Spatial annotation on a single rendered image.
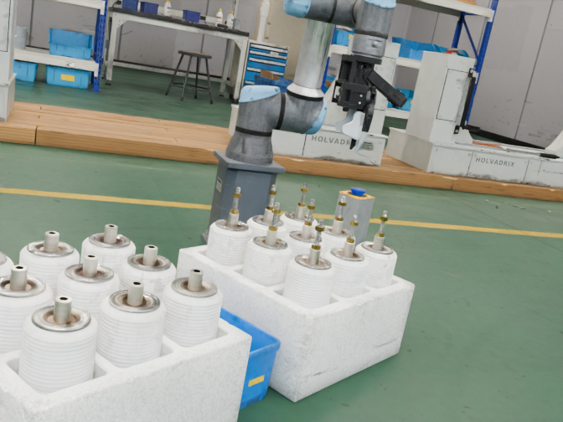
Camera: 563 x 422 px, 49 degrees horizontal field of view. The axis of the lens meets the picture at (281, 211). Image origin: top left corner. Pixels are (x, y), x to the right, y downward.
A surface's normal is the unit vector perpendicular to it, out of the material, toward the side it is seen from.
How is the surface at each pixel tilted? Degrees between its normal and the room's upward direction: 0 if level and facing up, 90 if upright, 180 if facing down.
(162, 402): 90
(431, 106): 90
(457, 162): 90
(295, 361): 90
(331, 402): 0
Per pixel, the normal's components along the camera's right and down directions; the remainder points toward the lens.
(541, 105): -0.93, -0.07
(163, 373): 0.75, 0.29
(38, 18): 0.32, 0.30
